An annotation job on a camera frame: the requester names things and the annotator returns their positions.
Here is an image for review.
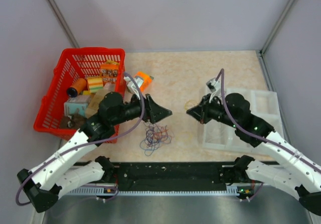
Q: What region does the brown cardboard box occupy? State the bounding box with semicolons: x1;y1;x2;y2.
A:
85;89;110;119

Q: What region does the right aluminium corner post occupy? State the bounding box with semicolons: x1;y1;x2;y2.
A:
259;0;298;58

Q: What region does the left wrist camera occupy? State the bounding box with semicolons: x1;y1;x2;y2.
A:
124;76;143;98

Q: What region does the aluminium corner post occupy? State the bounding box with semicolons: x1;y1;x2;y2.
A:
259;0;298;58
46;0;80;48

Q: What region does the light blue carton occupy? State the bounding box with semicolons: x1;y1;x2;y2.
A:
64;95;91;117

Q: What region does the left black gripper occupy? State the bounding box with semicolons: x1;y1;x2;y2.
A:
111;90;172;126

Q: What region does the orange green sponge box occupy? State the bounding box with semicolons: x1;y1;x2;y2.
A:
134;71;154;92

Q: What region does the white compartment tray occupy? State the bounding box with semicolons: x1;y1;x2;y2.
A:
201;88;284;155

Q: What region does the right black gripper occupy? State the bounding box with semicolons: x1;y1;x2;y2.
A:
187;93;239;128

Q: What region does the orange cylindrical can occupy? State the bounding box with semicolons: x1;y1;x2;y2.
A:
66;78;87;97

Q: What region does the red plastic basket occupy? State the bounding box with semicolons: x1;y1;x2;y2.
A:
33;47;125;140

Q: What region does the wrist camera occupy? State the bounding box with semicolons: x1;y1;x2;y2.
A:
124;76;143;98
206;78;221;95

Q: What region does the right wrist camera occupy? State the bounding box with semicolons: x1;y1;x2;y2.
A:
206;78;221;95

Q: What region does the orange snack box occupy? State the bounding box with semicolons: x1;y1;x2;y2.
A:
100;60;119;84

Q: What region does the brown plush toy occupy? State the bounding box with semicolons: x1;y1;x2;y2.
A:
59;114;87;130

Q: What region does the left aluminium corner post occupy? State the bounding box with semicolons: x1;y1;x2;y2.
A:
46;0;80;48

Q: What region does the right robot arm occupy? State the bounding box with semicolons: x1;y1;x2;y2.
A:
186;93;320;215

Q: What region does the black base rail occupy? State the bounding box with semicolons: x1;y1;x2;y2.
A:
57;161;311;197

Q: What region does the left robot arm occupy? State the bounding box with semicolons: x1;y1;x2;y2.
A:
17;92;173;213

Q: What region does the white wire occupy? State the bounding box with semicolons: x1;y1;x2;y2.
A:
206;123;229;144

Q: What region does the yellow wire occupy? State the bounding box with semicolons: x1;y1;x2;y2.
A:
184;100;199;111

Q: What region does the yellow green striped sponge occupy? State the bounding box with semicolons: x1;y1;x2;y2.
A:
87;76;104;93

